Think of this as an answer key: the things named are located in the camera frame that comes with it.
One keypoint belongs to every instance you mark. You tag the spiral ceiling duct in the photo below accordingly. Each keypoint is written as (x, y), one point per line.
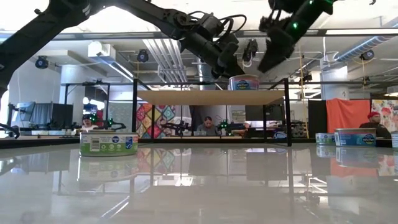
(357, 49)

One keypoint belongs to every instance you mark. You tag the white ceiling unit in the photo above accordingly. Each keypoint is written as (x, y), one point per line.
(101, 49)

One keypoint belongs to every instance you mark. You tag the black dome ceiling camera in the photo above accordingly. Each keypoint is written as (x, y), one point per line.
(367, 55)
(142, 56)
(41, 62)

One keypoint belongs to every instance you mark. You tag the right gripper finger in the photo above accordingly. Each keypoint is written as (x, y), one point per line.
(278, 49)

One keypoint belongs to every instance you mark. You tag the black partition panel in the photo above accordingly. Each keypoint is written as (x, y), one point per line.
(317, 118)

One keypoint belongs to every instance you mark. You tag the orange cloth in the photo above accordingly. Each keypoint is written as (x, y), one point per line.
(348, 115)

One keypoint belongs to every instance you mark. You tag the person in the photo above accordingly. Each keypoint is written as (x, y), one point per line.
(88, 124)
(207, 127)
(374, 124)
(247, 125)

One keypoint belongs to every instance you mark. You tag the white ceiling pipe bundle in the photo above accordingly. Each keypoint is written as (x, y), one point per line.
(164, 59)

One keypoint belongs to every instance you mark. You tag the colourful patchwork quilt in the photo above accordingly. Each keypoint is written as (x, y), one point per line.
(155, 121)

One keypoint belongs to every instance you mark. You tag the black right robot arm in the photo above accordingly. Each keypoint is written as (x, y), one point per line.
(311, 15)

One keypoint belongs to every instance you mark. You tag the floral cloth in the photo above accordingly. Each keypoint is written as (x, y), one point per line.
(385, 113)

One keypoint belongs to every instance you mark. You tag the hanging black camera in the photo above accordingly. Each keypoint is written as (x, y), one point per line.
(250, 49)

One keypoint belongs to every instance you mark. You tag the blue Wild Planet salmon can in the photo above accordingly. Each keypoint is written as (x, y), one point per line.
(355, 138)
(244, 83)

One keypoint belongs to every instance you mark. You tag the green white tuna can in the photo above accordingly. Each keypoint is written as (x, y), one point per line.
(109, 144)
(325, 139)
(395, 140)

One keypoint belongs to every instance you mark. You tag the black metal table frame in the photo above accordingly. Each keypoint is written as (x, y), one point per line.
(46, 142)

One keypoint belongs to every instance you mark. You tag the dark background monitor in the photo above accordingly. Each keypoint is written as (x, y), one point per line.
(46, 113)

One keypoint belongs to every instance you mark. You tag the wooden shelf black frame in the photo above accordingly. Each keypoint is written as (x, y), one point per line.
(211, 97)

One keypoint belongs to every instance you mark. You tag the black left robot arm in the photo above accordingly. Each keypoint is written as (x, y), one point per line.
(31, 40)

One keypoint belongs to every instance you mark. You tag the silver ventilation duct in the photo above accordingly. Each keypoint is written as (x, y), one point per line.
(203, 81)

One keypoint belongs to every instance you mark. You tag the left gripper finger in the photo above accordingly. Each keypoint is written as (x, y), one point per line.
(228, 72)

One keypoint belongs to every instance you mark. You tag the grey overhead beam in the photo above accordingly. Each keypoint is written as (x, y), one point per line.
(124, 35)

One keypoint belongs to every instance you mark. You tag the black background rig frame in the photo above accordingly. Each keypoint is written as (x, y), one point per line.
(87, 83)

